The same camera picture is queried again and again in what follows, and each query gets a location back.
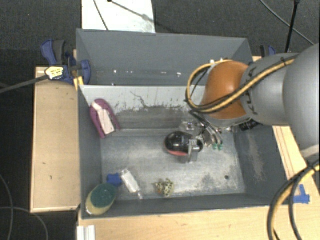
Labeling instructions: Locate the purple and white brush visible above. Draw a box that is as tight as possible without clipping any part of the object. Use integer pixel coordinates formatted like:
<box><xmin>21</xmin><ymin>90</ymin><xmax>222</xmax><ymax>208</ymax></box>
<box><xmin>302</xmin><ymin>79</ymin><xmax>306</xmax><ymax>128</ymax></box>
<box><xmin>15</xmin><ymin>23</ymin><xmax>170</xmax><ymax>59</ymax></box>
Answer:
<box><xmin>89</xmin><ymin>98</ymin><xmax>122</xmax><ymax>140</ymax></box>

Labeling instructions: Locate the green and yellow sponge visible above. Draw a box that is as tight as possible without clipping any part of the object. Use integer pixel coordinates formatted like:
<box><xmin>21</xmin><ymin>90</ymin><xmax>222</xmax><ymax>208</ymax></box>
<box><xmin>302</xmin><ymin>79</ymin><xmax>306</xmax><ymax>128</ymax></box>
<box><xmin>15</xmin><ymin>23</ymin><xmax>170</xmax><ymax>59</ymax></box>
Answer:
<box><xmin>85</xmin><ymin>182</ymin><xmax>118</xmax><ymax>217</ymax></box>

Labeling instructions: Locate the black cylinder on white bracket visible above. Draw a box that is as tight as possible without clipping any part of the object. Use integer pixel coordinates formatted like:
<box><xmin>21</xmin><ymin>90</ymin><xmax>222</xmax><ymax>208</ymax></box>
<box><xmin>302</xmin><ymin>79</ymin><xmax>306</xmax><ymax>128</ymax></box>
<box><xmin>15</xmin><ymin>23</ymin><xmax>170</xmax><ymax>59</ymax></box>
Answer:
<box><xmin>238</xmin><ymin>119</ymin><xmax>260</xmax><ymax>133</ymax></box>

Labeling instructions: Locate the black and red oval object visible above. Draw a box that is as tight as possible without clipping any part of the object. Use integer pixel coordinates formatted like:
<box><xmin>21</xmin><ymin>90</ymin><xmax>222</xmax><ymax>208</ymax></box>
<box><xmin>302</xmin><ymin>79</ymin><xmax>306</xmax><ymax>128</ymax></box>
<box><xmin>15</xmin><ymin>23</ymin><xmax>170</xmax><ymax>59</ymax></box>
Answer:
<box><xmin>163</xmin><ymin>131</ymin><xmax>193</xmax><ymax>158</ymax></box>

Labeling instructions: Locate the small blue block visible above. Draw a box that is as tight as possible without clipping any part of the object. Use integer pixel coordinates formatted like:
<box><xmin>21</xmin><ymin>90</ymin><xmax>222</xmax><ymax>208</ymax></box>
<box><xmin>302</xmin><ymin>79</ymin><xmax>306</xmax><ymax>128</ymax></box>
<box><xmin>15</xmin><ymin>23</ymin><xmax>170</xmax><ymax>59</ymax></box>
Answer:
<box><xmin>106</xmin><ymin>172</ymin><xmax>124</xmax><ymax>188</ymax></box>

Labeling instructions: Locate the pale wood flat board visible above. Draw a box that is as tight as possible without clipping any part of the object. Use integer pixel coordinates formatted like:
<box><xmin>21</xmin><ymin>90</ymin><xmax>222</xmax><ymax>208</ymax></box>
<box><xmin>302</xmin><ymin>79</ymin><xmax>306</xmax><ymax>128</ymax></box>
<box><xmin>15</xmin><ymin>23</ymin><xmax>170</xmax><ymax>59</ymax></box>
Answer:
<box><xmin>29</xmin><ymin>66</ymin><xmax>83</xmax><ymax>214</ymax></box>

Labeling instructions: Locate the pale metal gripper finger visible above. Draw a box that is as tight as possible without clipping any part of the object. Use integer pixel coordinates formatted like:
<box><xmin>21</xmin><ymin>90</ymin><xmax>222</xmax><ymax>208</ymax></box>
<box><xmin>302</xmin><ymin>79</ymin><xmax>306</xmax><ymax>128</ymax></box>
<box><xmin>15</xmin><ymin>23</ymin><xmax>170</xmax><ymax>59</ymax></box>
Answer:
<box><xmin>178</xmin><ymin>120</ymin><xmax>201</xmax><ymax>135</ymax></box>
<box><xmin>185</xmin><ymin>139</ymin><xmax>202</xmax><ymax>164</ymax></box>

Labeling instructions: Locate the grey metal bin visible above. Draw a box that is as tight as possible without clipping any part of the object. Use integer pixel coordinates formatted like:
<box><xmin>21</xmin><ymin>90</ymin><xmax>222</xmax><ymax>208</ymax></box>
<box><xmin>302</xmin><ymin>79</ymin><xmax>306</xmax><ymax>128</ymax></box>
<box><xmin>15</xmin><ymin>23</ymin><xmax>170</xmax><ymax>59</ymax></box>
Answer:
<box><xmin>75</xmin><ymin>28</ymin><xmax>289</xmax><ymax>220</ymax></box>

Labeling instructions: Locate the clear plastic bottle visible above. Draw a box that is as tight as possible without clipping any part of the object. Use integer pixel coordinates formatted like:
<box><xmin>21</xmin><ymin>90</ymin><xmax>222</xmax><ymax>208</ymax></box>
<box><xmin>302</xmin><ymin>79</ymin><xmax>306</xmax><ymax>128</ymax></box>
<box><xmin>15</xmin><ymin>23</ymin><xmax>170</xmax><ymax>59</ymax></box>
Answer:
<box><xmin>119</xmin><ymin>168</ymin><xmax>144</xmax><ymax>201</ymax></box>

